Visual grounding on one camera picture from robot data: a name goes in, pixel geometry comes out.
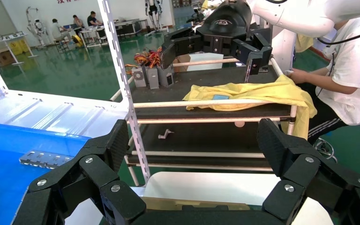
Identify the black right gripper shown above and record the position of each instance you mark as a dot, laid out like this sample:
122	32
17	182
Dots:
226	31

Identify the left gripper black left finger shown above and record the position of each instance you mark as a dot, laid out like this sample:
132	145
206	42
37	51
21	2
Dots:
74	186

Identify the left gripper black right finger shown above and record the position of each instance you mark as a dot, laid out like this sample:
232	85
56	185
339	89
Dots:
307	180

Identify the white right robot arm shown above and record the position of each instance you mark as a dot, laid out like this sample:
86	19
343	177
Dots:
307	14

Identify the flat silver slotted metal part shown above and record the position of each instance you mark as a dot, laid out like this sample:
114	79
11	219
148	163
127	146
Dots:
43	159

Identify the white plastic box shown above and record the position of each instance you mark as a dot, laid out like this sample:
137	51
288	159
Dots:
206	61

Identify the metal stool base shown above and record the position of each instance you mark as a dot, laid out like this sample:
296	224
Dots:
323	149

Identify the small cardboard box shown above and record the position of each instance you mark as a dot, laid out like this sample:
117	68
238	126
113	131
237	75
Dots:
181	63

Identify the grey power supply box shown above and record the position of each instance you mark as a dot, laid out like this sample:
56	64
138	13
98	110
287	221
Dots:
166	76
139	77
152	78

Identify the yellow garment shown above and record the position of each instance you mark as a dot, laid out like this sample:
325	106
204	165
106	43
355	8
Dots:
260	93

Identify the white robot torso column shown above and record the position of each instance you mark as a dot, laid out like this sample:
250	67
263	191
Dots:
284	46

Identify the dark humanoid robot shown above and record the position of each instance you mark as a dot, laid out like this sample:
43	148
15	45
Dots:
153	11

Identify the blue plastic bin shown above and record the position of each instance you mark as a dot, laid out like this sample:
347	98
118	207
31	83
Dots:
0	186

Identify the black equipment case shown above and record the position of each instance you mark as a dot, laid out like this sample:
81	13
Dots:
128	27

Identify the person in white t-shirt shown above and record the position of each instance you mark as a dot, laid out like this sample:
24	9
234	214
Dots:
354	68

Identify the seated person dark shirt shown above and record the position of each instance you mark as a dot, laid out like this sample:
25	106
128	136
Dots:
92	19

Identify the seated person pale top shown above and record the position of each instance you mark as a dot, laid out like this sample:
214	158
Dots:
78	22

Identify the brown cardboard box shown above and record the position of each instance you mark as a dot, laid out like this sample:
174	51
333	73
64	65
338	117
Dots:
4	58

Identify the yellow floor sign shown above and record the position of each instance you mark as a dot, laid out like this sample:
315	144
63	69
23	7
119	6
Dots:
17	47

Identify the seated person light shirt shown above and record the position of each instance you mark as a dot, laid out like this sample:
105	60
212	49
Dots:
57	31

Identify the white adjustable table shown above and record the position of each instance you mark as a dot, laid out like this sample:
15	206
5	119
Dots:
12	38

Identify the white humanoid robot on stand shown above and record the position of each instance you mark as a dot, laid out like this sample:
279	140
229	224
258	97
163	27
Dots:
38	28

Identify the pipe frame cart black shelves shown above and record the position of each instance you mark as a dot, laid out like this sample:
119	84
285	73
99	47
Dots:
204	138

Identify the small grey metal bracket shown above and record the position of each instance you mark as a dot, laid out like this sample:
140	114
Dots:
165	134

